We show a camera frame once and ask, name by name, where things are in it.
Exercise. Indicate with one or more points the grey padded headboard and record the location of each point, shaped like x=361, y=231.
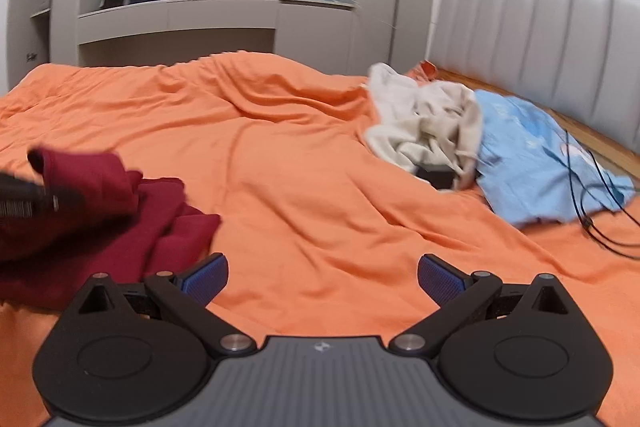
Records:
x=576, y=59

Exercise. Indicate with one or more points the orange bed duvet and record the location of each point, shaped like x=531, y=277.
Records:
x=322, y=237

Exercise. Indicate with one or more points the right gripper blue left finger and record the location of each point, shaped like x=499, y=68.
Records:
x=183, y=298

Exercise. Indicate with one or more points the cream crumpled garment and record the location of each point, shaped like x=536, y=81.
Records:
x=435, y=123

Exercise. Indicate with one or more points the light blue pillow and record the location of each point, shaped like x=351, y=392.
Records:
x=530, y=170

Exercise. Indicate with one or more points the small black box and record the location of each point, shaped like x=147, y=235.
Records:
x=441, y=177

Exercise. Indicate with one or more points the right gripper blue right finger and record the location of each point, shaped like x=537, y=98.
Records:
x=463, y=300

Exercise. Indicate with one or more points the grey built-in wardrobe unit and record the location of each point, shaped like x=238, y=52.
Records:
x=343, y=37

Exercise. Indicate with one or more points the dark red knit sweater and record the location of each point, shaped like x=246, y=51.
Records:
x=111, y=220

